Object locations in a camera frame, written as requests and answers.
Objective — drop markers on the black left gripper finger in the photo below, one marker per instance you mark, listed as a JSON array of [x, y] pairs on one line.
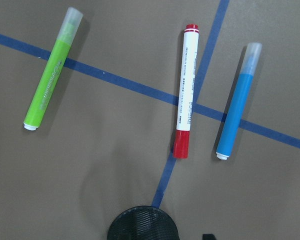
[[208, 236]]

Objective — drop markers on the blue highlighter pen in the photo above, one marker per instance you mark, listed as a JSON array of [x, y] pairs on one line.
[[238, 101]]

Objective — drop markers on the red marker pen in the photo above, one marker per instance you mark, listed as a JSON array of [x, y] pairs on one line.
[[186, 91]]

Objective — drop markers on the green highlighter pen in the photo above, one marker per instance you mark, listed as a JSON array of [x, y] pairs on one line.
[[53, 69]]

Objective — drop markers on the black mesh pen cup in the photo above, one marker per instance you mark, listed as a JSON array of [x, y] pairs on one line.
[[143, 223]]

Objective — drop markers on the brown paper table cover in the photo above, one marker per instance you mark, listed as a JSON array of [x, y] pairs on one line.
[[102, 145]]

